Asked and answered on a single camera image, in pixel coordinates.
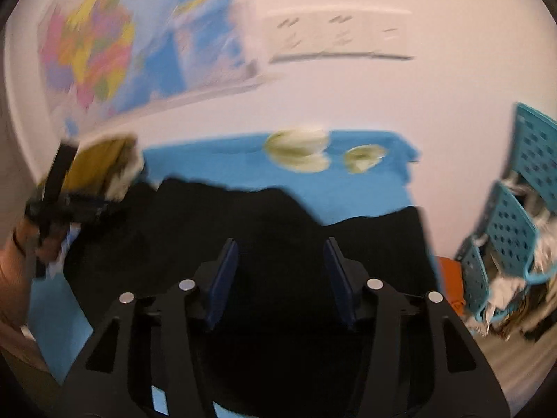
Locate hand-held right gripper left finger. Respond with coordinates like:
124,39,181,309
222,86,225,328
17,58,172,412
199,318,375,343
58,239,239,418

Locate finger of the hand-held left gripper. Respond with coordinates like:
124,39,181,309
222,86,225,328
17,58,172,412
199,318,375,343
65,196,123,223
46,141,80,201

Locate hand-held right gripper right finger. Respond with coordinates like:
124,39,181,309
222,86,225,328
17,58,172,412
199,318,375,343
323,237,510,418

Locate black garment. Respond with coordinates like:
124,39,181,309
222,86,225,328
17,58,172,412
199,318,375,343
65,178,442,416

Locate person's left forearm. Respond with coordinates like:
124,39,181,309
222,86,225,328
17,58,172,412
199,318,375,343
0,226,38,332

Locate person's left hand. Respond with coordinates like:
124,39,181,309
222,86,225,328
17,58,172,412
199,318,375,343
15,224,66,268

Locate mustard yellow folded garment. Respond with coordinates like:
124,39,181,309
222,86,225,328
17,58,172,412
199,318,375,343
37,135,140,201

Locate orange red cloth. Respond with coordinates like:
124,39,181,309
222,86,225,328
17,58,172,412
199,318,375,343
435,257,468,319

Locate small pale green round object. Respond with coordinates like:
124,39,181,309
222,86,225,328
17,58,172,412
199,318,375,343
344,145,388,175

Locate blue plastic basket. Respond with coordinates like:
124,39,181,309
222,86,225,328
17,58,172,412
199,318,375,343
476,182,557,286
507,102,557,214
455,239,494,325

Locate large pale green round object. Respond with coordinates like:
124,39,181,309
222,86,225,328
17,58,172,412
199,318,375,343
265,127,330,174

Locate blue plastic baskets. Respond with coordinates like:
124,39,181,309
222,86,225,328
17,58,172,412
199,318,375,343
485,174,557,342

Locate colourful wall map poster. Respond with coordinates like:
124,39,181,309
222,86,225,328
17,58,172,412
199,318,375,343
37,0,270,127

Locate white wall socket panel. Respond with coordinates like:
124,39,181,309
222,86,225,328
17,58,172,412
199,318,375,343
263,8,415,64

